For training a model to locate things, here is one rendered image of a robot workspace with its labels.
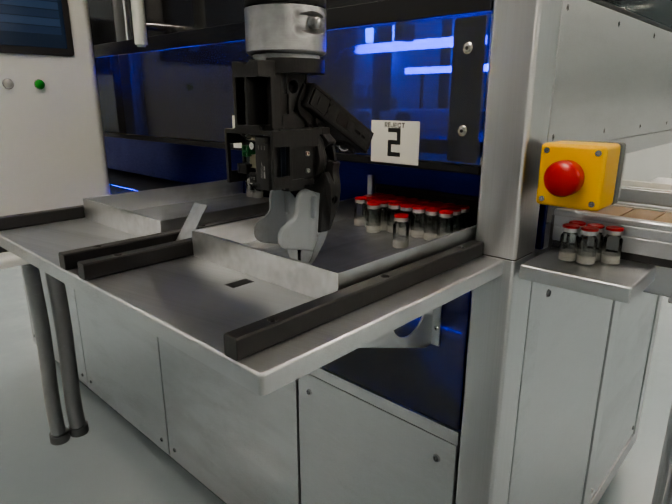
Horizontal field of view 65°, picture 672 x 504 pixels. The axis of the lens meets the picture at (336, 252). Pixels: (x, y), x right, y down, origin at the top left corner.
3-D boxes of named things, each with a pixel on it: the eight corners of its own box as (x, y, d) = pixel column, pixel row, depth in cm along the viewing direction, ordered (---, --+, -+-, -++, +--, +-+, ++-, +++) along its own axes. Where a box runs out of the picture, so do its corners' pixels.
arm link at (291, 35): (288, 18, 54) (348, 9, 48) (289, 66, 55) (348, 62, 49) (227, 9, 48) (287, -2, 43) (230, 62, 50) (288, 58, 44)
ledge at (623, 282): (559, 255, 77) (561, 242, 76) (660, 274, 68) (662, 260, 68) (517, 278, 67) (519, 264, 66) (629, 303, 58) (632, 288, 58)
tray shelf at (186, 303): (229, 199, 120) (228, 191, 119) (528, 261, 74) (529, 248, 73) (-14, 238, 86) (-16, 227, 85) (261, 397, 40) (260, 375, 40)
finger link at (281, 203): (248, 275, 55) (244, 187, 53) (290, 262, 59) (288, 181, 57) (267, 281, 53) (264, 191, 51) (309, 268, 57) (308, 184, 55)
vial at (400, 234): (398, 244, 75) (399, 214, 73) (411, 247, 73) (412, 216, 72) (389, 247, 73) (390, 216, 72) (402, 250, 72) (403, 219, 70)
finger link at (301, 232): (267, 281, 53) (264, 191, 51) (309, 268, 57) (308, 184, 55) (288, 289, 51) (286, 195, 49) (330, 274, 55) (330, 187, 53)
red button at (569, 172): (551, 191, 62) (555, 157, 61) (587, 195, 59) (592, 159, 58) (538, 195, 59) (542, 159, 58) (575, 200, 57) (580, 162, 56)
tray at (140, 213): (242, 193, 116) (241, 177, 115) (327, 209, 99) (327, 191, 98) (85, 218, 92) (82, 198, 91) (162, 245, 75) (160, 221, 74)
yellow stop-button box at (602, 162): (557, 196, 68) (564, 139, 66) (618, 203, 63) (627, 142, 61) (533, 204, 63) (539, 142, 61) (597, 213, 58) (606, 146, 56)
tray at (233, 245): (360, 216, 94) (360, 196, 93) (496, 241, 77) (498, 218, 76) (193, 256, 70) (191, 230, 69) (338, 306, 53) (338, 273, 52)
